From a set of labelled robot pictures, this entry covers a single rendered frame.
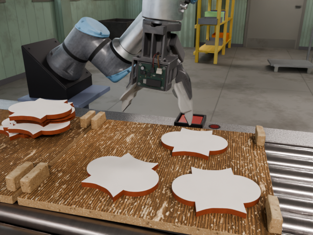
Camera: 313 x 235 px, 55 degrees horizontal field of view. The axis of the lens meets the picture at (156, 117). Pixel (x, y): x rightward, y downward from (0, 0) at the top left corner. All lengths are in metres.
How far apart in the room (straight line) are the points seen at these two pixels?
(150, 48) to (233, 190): 0.28
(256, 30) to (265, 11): 0.48
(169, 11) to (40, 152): 0.39
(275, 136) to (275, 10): 7.56
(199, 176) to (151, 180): 0.09
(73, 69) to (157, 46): 0.70
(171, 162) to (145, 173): 0.07
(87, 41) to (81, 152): 0.59
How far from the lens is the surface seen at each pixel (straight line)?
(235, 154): 0.65
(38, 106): 0.75
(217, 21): 6.01
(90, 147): 0.67
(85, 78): 1.32
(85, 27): 1.15
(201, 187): 0.52
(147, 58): 0.54
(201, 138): 0.68
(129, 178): 0.53
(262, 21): 8.31
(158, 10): 0.54
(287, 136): 0.82
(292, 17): 8.35
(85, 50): 1.17
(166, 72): 0.54
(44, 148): 0.70
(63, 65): 1.21
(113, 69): 1.14
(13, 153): 0.70
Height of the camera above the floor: 1.24
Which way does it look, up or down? 22 degrees down
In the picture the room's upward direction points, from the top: straight up
